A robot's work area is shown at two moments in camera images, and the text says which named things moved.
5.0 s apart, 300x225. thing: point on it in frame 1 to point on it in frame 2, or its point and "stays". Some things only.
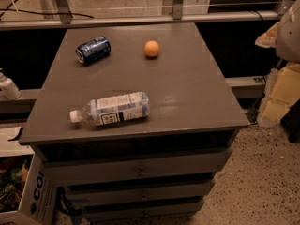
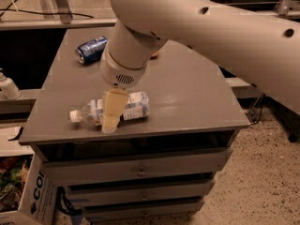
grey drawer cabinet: (134, 122) stays
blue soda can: (93, 50) stays
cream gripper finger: (268, 39) to (121, 77)
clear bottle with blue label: (113, 109) stays
